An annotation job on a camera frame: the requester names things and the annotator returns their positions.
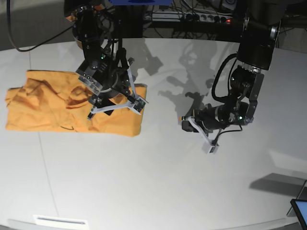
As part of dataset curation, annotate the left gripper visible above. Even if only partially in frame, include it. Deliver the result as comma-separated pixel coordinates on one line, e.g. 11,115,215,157
181,105,230,144

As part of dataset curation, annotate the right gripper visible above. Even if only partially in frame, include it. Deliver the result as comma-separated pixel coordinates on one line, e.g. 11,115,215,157
76,57,139,120

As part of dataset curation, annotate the yellow T-shirt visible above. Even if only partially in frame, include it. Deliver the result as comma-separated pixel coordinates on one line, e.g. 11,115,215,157
5,70,142,137

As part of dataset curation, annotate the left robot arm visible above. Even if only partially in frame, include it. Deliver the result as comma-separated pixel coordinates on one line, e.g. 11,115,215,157
180,0,289,146

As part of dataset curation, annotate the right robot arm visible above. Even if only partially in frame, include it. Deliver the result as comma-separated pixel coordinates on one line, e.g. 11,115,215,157
64,0,147,120

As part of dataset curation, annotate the white power strip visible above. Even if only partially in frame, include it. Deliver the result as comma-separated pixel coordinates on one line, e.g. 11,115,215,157
144,11,232,24

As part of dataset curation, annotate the tablet screen on stand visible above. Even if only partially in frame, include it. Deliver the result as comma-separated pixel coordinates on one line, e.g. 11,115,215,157
287,181,307,230

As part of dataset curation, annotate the white flat bar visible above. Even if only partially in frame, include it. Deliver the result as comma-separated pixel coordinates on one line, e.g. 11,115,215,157
33,215,88,225

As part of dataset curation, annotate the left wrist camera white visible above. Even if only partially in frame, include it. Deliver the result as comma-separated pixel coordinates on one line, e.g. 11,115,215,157
202,143,219,154

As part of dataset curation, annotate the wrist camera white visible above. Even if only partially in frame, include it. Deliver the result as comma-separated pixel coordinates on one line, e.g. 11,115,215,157
202,143,219,154
133,97,147,113

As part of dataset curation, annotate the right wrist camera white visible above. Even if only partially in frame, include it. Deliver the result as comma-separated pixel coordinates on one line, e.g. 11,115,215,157
133,97,147,113

